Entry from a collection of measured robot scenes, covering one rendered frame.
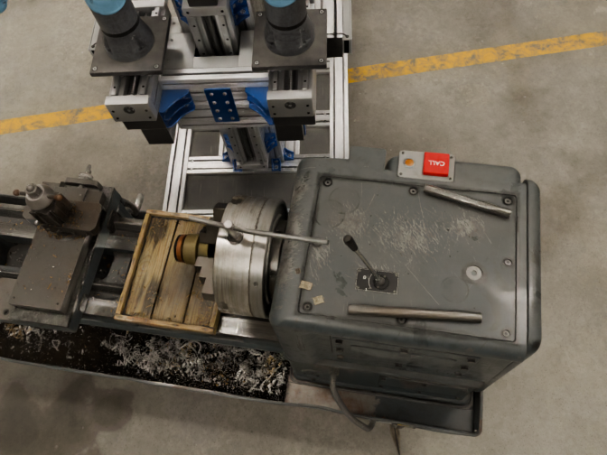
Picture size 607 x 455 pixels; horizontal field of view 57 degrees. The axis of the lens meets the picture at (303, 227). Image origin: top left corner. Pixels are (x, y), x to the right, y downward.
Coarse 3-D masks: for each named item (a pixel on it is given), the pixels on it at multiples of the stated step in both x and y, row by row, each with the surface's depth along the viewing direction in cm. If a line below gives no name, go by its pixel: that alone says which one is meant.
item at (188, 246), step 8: (176, 240) 149; (184, 240) 148; (192, 240) 148; (176, 248) 148; (184, 248) 147; (192, 248) 147; (200, 248) 148; (208, 248) 153; (176, 256) 149; (184, 256) 148; (192, 256) 147; (208, 256) 153; (192, 264) 149
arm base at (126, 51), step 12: (144, 24) 168; (108, 36) 163; (120, 36) 163; (132, 36) 164; (144, 36) 167; (108, 48) 169; (120, 48) 166; (132, 48) 166; (144, 48) 168; (120, 60) 170; (132, 60) 170
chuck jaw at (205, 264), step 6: (198, 258) 147; (204, 258) 147; (210, 258) 147; (198, 264) 146; (204, 264) 146; (210, 264) 146; (198, 270) 147; (204, 270) 145; (210, 270) 145; (204, 276) 144; (210, 276) 144; (204, 282) 146; (210, 282) 143; (204, 288) 142; (210, 288) 142; (204, 294) 142; (210, 294) 141; (210, 300) 144; (222, 306) 142
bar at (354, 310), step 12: (348, 312) 121; (360, 312) 120; (372, 312) 120; (384, 312) 120; (396, 312) 119; (408, 312) 119; (420, 312) 119; (432, 312) 119; (444, 312) 118; (456, 312) 118; (468, 312) 118; (480, 312) 118
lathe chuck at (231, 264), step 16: (240, 208) 139; (256, 208) 139; (240, 224) 136; (256, 224) 135; (224, 240) 134; (240, 240) 134; (224, 256) 134; (240, 256) 133; (224, 272) 134; (240, 272) 133; (224, 288) 136; (240, 288) 135; (240, 304) 138
